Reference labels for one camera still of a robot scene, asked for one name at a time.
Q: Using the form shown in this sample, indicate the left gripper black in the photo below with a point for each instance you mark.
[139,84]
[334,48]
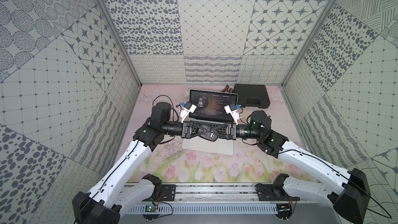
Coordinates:
[186,129]

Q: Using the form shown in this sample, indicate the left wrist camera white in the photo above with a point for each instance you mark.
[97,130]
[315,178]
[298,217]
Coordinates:
[186,109]

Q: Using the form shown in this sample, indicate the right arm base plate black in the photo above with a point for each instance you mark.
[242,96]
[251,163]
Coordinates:
[268,192]

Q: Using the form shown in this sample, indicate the silver laptop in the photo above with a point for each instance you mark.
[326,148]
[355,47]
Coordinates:
[210,112]

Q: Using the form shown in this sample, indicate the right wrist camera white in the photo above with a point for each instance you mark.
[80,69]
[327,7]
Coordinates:
[233,111]

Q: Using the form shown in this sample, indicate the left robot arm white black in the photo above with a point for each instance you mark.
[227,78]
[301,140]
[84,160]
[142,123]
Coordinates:
[106,202]

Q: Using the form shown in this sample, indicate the aluminium mounting rail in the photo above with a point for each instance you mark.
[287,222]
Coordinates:
[245,192]

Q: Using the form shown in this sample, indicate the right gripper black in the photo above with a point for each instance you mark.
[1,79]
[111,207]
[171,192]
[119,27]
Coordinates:
[232,131]

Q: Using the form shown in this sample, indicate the small red brown object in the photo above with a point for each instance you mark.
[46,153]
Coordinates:
[228,89]

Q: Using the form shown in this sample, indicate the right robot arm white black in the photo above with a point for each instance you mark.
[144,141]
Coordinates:
[346,191]

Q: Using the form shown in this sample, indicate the black plastic tool case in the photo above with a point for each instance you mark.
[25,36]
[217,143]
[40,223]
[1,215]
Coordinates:
[252,95]

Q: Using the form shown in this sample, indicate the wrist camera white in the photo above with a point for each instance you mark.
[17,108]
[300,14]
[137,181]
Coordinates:
[233,111]
[186,109]

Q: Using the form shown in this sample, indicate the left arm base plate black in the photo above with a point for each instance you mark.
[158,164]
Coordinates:
[164,193]

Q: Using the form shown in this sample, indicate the black wireless mouse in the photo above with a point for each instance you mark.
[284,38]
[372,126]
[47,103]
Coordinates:
[209,136]

